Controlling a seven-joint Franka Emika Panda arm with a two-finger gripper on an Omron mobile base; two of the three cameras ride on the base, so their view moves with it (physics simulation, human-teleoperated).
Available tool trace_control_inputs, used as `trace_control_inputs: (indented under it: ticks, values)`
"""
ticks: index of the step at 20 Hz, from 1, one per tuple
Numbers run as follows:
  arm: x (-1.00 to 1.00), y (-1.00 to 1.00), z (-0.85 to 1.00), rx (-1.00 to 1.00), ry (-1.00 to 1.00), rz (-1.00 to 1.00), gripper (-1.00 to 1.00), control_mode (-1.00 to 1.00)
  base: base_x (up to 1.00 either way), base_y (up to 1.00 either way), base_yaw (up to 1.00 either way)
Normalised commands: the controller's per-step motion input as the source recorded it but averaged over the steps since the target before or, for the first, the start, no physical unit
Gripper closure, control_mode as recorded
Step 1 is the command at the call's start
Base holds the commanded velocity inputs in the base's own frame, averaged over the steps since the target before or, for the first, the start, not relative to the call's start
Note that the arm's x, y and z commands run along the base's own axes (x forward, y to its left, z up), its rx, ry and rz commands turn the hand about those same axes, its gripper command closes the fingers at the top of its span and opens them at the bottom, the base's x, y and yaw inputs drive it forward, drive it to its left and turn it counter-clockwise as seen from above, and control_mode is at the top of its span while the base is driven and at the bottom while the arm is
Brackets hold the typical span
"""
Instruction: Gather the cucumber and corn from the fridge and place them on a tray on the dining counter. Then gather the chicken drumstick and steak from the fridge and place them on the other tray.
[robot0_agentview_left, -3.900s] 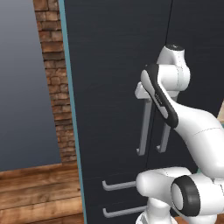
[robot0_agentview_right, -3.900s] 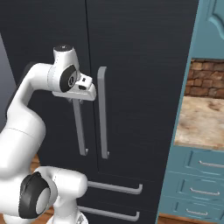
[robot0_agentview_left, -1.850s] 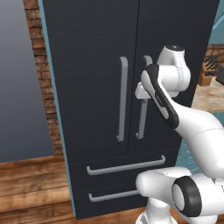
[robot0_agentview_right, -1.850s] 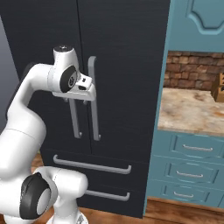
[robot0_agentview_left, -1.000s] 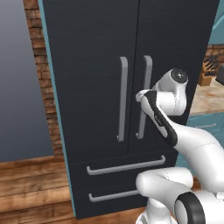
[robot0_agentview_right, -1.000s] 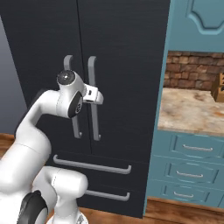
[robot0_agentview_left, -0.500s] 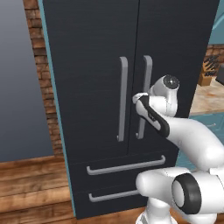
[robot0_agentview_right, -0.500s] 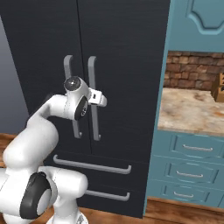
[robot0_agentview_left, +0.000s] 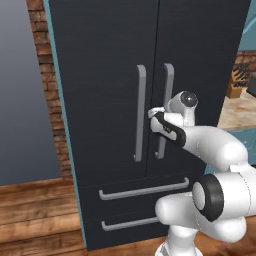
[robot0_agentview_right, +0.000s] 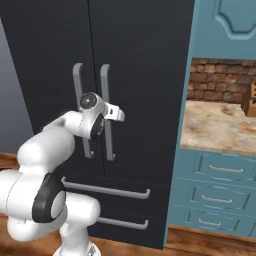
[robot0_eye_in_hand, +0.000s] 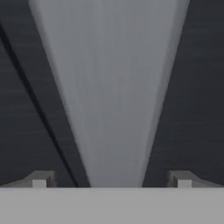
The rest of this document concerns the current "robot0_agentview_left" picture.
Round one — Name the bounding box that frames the grey door handle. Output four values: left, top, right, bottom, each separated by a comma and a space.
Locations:
154, 62, 176, 160
133, 64, 148, 164

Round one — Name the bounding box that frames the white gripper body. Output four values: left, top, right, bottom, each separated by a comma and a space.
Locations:
147, 106, 167, 120

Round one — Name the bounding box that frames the grey left door handle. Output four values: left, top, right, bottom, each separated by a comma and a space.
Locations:
133, 64, 148, 164

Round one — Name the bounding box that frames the short grey drawer handle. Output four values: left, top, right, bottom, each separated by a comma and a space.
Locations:
100, 215, 162, 233

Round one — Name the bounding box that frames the black fridge left door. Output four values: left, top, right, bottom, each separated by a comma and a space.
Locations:
48, 0, 161, 190

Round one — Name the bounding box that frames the black fridge door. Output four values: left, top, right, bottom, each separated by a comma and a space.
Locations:
145, 0, 252, 179
48, 0, 161, 190

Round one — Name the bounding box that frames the teal fridge housing panel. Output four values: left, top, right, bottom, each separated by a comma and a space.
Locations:
42, 0, 89, 250

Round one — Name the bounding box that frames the wooden knife block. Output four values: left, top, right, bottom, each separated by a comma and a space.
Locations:
226, 61, 253, 100

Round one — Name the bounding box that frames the teal wall cabinet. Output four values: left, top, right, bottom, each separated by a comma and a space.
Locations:
237, 0, 256, 53

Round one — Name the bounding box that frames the long grey drawer handle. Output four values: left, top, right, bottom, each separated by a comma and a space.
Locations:
98, 176, 190, 202

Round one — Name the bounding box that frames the dark countertop appliance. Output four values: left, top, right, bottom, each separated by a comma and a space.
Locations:
247, 73, 256, 98

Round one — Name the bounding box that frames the black fridge right door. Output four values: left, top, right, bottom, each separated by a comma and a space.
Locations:
145, 0, 252, 179

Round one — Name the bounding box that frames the grey right door handle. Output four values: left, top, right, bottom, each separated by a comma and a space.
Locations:
154, 62, 176, 160

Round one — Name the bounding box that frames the black fridge drawer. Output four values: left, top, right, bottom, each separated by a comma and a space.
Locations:
81, 213, 172, 252
76, 168, 208, 224

